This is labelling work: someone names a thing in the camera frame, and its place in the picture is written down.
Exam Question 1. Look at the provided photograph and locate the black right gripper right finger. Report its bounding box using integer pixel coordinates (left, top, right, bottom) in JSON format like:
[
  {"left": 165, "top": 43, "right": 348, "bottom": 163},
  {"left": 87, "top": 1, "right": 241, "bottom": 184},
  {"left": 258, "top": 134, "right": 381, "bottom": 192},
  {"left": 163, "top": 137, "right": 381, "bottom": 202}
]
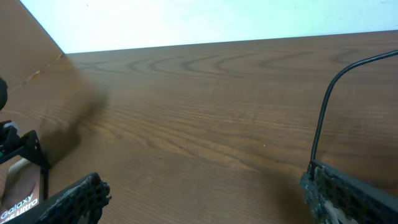
[{"left": 300, "top": 160, "right": 397, "bottom": 224}]

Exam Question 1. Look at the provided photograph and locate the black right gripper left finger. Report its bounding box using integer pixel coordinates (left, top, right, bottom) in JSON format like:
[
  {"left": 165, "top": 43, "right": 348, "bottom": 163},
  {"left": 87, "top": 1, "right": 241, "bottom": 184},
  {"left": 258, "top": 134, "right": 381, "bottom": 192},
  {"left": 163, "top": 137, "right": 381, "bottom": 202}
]
[{"left": 8, "top": 172, "right": 111, "bottom": 224}]

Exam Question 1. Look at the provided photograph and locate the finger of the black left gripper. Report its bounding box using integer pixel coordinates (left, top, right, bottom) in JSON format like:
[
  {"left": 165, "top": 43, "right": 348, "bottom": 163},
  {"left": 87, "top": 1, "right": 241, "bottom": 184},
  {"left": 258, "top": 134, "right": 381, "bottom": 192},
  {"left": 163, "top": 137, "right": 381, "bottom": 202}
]
[{"left": 1, "top": 120, "right": 50, "bottom": 199}]

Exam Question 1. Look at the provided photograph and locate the Galaxy smartphone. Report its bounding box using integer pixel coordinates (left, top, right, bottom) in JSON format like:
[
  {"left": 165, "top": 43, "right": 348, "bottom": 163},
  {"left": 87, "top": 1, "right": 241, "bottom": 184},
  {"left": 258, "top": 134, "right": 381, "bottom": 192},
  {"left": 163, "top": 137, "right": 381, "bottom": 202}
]
[{"left": 1, "top": 159, "right": 43, "bottom": 223}]

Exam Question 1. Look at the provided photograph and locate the black USB charging cable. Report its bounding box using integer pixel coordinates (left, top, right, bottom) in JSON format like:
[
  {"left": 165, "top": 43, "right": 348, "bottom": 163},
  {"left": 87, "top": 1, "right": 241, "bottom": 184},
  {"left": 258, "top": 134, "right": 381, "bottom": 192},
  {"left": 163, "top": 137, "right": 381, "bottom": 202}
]
[{"left": 309, "top": 49, "right": 398, "bottom": 174}]

